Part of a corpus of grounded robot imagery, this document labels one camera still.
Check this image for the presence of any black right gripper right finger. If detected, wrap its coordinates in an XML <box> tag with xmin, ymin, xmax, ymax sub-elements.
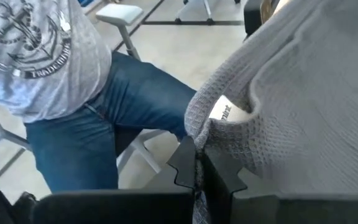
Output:
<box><xmin>201</xmin><ymin>146</ymin><xmax>358</xmax><ymax>224</ymax></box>

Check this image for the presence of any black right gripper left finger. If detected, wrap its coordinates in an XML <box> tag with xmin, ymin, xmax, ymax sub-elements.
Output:
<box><xmin>32</xmin><ymin>135</ymin><xmax>197</xmax><ymax>224</ymax></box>

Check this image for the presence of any grey waffle towel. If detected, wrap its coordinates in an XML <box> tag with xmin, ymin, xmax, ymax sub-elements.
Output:
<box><xmin>184</xmin><ymin>0</ymin><xmax>358</xmax><ymax>224</ymax></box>

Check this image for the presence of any person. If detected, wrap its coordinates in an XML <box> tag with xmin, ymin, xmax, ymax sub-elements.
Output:
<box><xmin>0</xmin><ymin>0</ymin><xmax>198</xmax><ymax>194</ymax></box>

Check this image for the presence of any white chair base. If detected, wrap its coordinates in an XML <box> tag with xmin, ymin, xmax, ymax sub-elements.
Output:
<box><xmin>175</xmin><ymin>0</ymin><xmax>241</xmax><ymax>26</ymax></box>

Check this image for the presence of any white office chair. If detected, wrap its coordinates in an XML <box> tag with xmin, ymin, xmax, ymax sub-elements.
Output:
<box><xmin>0</xmin><ymin>2</ymin><xmax>167</xmax><ymax>187</ymax></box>

